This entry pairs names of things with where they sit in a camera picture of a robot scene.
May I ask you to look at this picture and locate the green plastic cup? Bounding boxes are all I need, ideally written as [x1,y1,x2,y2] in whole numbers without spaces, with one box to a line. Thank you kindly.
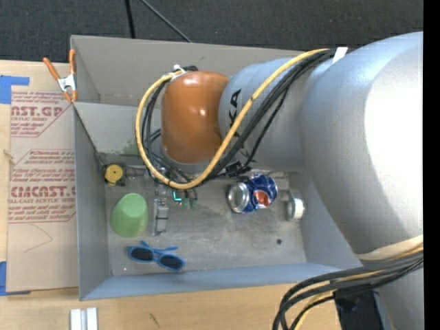
[110,192,150,238]

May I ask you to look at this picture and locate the blue sunglasses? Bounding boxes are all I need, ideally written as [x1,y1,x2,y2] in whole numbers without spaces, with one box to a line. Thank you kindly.
[126,240,187,272]

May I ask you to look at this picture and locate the yellow round tool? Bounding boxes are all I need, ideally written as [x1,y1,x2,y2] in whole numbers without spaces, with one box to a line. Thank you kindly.
[103,164,126,187]

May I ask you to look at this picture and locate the grey metal bin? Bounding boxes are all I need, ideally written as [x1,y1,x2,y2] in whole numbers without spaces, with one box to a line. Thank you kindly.
[69,34,362,302]

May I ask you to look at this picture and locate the crushed blue drink can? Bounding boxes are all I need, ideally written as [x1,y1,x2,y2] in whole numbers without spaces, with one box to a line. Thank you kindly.
[227,173,278,215]

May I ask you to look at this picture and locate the brown cardboard board, red print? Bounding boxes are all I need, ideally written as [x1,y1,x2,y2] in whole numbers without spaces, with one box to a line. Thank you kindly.
[0,59,80,297]

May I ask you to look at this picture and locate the black cylinder on white bracket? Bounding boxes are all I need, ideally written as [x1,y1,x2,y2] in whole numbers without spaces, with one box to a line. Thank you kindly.
[223,162,252,178]

